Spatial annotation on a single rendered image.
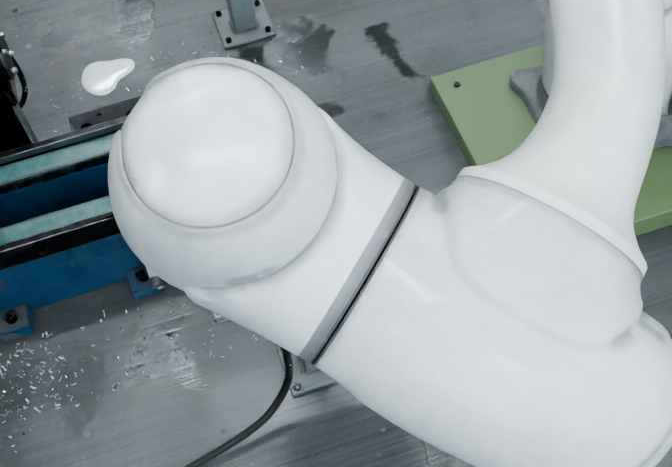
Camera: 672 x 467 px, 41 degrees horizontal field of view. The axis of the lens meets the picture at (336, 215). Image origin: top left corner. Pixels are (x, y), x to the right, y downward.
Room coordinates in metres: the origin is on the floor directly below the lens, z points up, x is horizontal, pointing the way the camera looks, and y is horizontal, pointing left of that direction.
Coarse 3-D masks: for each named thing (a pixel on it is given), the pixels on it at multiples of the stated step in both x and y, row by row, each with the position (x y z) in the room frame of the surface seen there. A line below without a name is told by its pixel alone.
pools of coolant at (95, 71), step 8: (96, 64) 0.96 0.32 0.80; (104, 64) 0.96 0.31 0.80; (112, 64) 0.96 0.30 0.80; (120, 64) 0.96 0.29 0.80; (128, 64) 0.95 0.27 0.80; (88, 72) 0.95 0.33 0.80; (96, 72) 0.95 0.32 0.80; (104, 72) 0.94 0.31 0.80; (112, 72) 0.94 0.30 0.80; (120, 72) 0.94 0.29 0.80; (128, 72) 0.94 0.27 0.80; (88, 80) 0.93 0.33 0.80; (96, 80) 0.93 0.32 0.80; (104, 80) 0.93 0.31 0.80; (112, 80) 0.93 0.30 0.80; (88, 88) 0.92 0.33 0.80; (96, 88) 0.91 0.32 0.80; (104, 88) 0.91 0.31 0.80; (112, 88) 0.91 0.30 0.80
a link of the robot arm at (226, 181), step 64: (192, 64) 0.26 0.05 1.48; (256, 64) 0.27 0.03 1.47; (128, 128) 0.24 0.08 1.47; (192, 128) 0.23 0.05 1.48; (256, 128) 0.23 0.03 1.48; (320, 128) 0.24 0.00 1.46; (128, 192) 0.22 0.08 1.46; (192, 192) 0.21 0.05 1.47; (256, 192) 0.21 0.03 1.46; (320, 192) 0.22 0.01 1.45; (384, 192) 0.24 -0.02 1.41; (192, 256) 0.20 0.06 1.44; (256, 256) 0.20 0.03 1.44; (320, 256) 0.21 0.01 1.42; (256, 320) 0.20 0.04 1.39; (320, 320) 0.19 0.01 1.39
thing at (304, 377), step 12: (276, 348) 0.47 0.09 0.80; (288, 360) 0.40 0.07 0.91; (300, 360) 0.45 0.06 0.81; (288, 372) 0.40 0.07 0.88; (300, 372) 0.44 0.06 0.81; (312, 372) 0.44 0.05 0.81; (288, 384) 0.40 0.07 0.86; (300, 384) 0.42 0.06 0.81; (312, 384) 0.42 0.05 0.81; (324, 384) 0.42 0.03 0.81; (276, 408) 0.38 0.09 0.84; (264, 420) 0.38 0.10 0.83; (252, 432) 0.37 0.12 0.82; (228, 444) 0.36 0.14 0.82; (204, 456) 0.35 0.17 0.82; (216, 456) 0.35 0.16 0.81
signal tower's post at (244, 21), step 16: (240, 0) 0.99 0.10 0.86; (256, 0) 1.05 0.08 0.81; (224, 16) 1.03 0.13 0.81; (240, 16) 0.99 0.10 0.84; (256, 16) 1.02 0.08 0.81; (224, 32) 0.99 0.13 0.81; (240, 32) 0.99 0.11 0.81; (256, 32) 0.98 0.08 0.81; (272, 32) 0.98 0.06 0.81; (224, 48) 0.96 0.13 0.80
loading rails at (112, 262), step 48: (48, 144) 0.71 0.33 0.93; (96, 144) 0.71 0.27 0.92; (0, 192) 0.66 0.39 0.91; (48, 192) 0.67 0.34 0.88; (96, 192) 0.69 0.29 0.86; (0, 240) 0.59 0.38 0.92; (48, 240) 0.58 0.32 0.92; (96, 240) 0.59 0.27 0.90; (0, 288) 0.56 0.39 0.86; (48, 288) 0.57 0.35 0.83; (96, 288) 0.58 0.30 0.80; (144, 288) 0.56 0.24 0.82; (0, 336) 0.52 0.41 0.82
